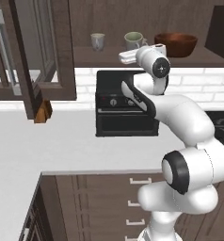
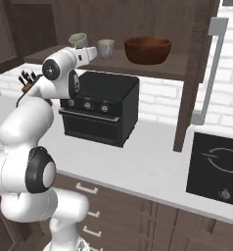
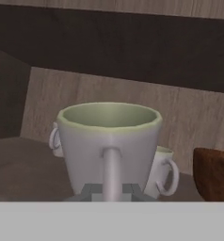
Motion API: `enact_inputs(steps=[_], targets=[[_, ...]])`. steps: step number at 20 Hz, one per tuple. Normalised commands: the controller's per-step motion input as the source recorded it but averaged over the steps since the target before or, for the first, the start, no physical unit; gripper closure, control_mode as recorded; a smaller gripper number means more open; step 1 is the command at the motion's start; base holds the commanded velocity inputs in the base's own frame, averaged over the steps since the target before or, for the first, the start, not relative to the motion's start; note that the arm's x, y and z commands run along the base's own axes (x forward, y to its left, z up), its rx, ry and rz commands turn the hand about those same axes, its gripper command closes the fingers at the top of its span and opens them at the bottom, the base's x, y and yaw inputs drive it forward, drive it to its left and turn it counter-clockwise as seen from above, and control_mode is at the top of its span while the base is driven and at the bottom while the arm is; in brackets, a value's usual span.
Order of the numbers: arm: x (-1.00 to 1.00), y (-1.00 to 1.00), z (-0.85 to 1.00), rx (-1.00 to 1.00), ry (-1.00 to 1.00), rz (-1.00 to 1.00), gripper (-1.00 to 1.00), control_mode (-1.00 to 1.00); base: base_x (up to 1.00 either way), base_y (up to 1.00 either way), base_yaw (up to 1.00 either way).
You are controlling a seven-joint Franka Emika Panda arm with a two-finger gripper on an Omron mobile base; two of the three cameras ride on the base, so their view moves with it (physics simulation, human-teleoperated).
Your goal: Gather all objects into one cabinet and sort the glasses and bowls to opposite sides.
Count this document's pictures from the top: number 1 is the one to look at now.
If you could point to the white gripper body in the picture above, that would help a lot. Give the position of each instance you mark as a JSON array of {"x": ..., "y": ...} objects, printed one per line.
[{"x": 128, "y": 56}]

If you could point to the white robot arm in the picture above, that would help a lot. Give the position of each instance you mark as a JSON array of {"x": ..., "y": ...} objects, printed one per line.
[{"x": 186, "y": 125}]

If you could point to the brown glass cabinet door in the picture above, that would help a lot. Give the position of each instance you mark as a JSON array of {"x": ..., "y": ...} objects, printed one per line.
[
  {"x": 65, "y": 47},
  {"x": 26, "y": 78}
]

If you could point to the dark brown cabinet door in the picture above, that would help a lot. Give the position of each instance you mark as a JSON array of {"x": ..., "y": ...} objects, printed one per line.
[{"x": 220, "y": 31}]

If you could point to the brown drawer cabinet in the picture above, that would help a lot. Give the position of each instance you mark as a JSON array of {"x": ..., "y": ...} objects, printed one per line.
[{"x": 98, "y": 207}]

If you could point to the brown base cabinet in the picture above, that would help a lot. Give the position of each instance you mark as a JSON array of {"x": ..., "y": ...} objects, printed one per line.
[{"x": 38, "y": 216}]

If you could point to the pale green mug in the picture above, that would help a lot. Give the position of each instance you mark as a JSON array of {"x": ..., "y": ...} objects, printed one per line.
[{"x": 133, "y": 40}]

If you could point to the clear drinking glass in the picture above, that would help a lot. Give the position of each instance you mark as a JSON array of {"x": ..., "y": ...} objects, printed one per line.
[{"x": 98, "y": 41}]

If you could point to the brown wooden bowl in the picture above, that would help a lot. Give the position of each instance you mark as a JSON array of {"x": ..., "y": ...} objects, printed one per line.
[{"x": 176, "y": 44}]

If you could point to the brown wooden block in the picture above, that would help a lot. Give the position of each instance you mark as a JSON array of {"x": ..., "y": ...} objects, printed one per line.
[{"x": 44, "y": 112}]

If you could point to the black hob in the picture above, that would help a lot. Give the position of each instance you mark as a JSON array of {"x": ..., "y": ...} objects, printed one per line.
[{"x": 222, "y": 124}]

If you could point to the brown wall cabinet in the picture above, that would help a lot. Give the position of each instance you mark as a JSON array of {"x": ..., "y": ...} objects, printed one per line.
[{"x": 117, "y": 19}]

